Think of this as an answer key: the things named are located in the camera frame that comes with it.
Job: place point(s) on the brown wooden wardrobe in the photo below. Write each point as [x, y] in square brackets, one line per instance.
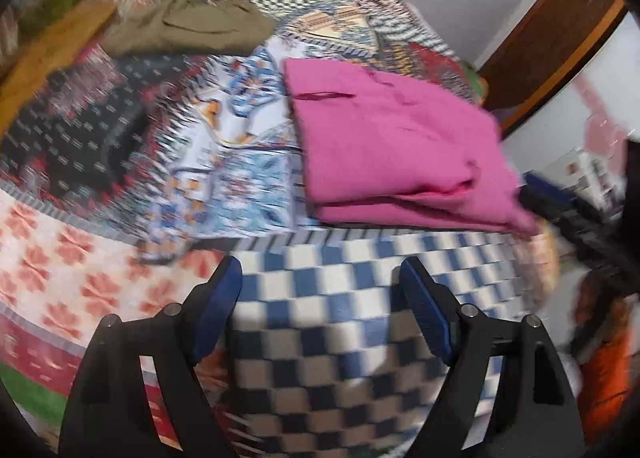
[551, 43]

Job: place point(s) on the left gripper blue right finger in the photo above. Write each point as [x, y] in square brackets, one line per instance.
[436, 309]

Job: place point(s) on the pink shorts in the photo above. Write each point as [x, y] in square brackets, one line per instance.
[386, 149]

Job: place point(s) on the olive green folded pants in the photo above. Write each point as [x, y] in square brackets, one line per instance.
[233, 27]

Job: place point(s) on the colourful patchwork bedspread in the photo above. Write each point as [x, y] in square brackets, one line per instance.
[125, 182]

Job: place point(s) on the orange sleeve forearm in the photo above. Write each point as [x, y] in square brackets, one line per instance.
[606, 378]

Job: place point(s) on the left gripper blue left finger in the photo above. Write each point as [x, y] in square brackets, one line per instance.
[191, 329]

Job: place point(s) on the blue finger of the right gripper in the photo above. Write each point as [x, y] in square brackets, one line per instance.
[540, 186]

